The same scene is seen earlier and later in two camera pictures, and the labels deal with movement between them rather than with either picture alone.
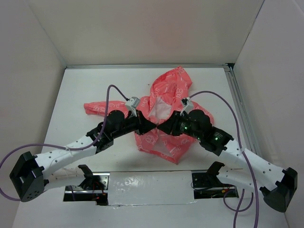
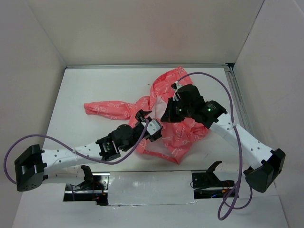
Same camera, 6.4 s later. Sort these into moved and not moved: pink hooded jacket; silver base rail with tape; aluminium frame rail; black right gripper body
Moved: black right gripper body
Not moved: aluminium frame rail; pink hooded jacket; silver base rail with tape
